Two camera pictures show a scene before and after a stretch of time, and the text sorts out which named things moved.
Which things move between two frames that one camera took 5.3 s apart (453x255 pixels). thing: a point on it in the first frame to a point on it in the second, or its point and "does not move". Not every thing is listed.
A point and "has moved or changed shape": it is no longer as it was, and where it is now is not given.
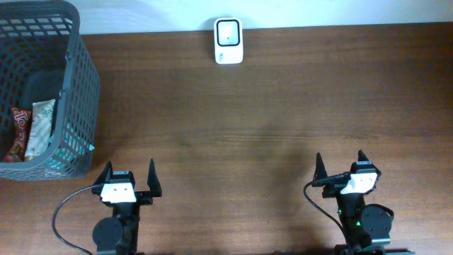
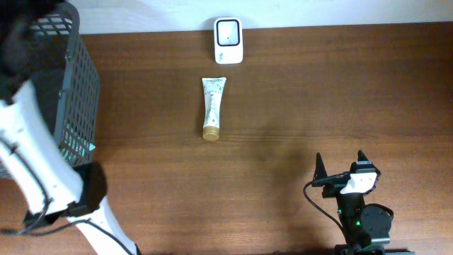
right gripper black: x=330 y=191 does not move
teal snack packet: x=73 y=146 does not move
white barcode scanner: x=228 y=42 does not move
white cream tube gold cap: x=41 y=127 has moved or changed shape
